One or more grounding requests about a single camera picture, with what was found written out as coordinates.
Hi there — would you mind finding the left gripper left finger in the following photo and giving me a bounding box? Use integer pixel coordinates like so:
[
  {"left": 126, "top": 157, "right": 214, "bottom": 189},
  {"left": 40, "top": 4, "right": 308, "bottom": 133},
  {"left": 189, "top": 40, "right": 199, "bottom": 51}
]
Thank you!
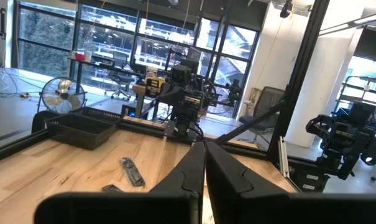
[{"left": 149, "top": 142, "right": 206, "bottom": 194}]

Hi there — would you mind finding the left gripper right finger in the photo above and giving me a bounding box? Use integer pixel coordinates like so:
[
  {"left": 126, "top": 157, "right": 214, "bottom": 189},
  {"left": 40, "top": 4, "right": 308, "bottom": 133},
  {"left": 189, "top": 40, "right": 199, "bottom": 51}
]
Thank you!
[{"left": 205, "top": 142, "right": 290, "bottom": 197}]

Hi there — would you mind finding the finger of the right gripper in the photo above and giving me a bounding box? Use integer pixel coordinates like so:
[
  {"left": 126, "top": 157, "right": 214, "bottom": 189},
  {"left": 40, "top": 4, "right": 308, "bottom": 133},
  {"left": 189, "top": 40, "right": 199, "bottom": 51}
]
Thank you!
[
  {"left": 175, "top": 85, "right": 189, "bottom": 107},
  {"left": 158, "top": 84, "right": 177, "bottom": 106}
]

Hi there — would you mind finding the black comb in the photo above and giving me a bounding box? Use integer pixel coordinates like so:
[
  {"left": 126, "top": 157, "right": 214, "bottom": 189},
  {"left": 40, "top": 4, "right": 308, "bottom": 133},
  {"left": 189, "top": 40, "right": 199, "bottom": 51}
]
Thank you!
[
  {"left": 119, "top": 157, "right": 146, "bottom": 188},
  {"left": 101, "top": 184, "right": 124, "bottom": 194}
]

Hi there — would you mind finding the tan wooden stand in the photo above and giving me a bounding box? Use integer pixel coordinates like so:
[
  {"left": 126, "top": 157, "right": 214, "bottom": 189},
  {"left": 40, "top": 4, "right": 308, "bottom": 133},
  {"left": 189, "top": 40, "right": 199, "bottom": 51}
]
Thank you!
[{"left": 132, "top": 83, "right": 154, "bottom": 119}]

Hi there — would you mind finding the black computer tower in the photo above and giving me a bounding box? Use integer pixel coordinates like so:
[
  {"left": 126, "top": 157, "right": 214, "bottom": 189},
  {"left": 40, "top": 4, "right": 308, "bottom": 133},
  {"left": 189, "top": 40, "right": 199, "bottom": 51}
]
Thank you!
[{"left": 121, "top": 102, "right": 142, "bottom": 119}]

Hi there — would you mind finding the black office chair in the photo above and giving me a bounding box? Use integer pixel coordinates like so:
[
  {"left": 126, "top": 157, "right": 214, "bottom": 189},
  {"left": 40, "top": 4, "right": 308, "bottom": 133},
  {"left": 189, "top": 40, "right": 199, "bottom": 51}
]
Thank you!
[{"left": 104, "top": 51, "right": 136, "bottom": 102}]

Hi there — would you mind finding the silver aluminium extrusion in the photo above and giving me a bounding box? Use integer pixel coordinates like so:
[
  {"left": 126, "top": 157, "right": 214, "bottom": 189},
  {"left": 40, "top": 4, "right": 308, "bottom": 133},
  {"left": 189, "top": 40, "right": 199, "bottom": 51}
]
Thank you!
[{"left": 277, "top": 136, "right": 291, "bottom": 179}]

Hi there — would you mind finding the grey mesh office chair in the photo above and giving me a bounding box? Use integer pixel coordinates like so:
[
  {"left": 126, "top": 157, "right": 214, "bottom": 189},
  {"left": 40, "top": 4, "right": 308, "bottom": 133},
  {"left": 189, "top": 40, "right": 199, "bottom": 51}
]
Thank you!
[{"left": 238, "top": 86, "right": 287, "bottom": 149}]

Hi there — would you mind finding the black desk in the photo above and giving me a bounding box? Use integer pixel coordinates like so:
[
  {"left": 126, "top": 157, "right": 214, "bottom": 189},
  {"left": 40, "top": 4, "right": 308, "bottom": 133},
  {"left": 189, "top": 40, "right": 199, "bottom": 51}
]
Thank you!
[{"left": 68, "top": 57, "right": 145, "bottom": 94}]

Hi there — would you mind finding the black plastic basket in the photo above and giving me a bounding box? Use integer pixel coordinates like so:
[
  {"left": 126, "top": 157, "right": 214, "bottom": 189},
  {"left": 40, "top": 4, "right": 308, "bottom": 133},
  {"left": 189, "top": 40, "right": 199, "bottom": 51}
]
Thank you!
[
  {"left": 44, "top": 113, "right": 117, "bottom": 151},
  {"left": 70, "top": 106, "right": 125, "bottom": 125}
]

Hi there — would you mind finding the black box with labels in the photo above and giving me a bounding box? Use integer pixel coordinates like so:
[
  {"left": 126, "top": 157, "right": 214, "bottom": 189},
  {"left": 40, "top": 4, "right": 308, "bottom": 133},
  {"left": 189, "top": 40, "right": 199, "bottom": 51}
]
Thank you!
[{"left": 291, "top": 169, "right": 331, "bottom": 193}]

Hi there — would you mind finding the metal floor fan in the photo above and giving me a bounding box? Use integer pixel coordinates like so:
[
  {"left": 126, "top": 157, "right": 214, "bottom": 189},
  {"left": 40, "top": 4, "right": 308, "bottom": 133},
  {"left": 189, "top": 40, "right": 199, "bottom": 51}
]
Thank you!
[{"left": 37, "top": 77, "right": 88, "bottom": 114}]

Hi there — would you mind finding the black ceiling pendant device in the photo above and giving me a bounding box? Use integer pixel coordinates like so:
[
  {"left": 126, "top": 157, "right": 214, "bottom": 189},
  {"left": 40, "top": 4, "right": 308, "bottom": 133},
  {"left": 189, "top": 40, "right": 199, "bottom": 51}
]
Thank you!
[{"left": 280, "top": 0, "right": 293, "bottom": 19}]

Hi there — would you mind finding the black table clamp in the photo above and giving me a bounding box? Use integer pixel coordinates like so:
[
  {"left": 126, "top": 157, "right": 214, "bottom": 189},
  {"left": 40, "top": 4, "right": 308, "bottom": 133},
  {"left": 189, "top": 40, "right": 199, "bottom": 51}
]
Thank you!
[{"left": 31, "top": 110, "right": 62, "bottom": 134}]

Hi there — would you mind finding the large black framed window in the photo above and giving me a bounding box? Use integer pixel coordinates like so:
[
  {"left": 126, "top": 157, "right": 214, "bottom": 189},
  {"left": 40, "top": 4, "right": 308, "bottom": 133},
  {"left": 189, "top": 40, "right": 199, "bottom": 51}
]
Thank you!
[{"left": 12, "top": 0, "right": 260, "bottom": 119}]

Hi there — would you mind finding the metal shelf rack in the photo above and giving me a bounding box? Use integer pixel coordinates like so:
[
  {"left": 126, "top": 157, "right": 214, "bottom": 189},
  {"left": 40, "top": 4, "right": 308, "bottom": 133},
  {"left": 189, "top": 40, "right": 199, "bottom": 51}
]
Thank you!
[{"left": 332, "top": 75, "right": 376, "bottom": 116}]

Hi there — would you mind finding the white ceiling light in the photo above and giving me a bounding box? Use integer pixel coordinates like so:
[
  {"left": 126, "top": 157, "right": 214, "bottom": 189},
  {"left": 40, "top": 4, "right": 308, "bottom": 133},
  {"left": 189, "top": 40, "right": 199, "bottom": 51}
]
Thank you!
[{"left": 318, "top": 11, "right": 376, "bottom": 37}]

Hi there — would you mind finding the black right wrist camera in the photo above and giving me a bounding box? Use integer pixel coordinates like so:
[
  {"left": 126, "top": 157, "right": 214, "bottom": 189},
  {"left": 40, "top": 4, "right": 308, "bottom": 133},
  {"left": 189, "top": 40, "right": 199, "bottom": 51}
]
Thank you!
[{"left": 170, "top": 63, "right": 192, "bottom": 85}]

